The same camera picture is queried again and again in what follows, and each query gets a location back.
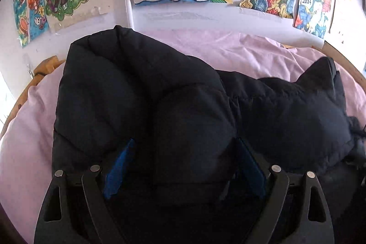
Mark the black puffer jacket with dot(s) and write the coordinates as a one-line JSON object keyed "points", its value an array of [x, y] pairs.
{"points": [[175, 185]]}

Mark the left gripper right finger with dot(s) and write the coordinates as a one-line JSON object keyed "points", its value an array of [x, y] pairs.
{"points": [[270, 205]]}

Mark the pink bed sheet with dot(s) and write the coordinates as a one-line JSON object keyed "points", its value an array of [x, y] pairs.
{"points": [[26, 147]]}

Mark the pale orange drawing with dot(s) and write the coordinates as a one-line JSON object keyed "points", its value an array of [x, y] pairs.
{"points": [[341, 19]]}

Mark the wooden bed frame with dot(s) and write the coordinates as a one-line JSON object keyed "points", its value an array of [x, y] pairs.
{"points": [[43, 69]]}

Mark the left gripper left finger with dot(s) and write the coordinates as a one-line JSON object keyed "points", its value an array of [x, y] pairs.
{"points": [[74, 208]]}

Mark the anime girl drawing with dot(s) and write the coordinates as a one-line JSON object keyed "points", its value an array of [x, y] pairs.
{"points": [[30, 19]]}

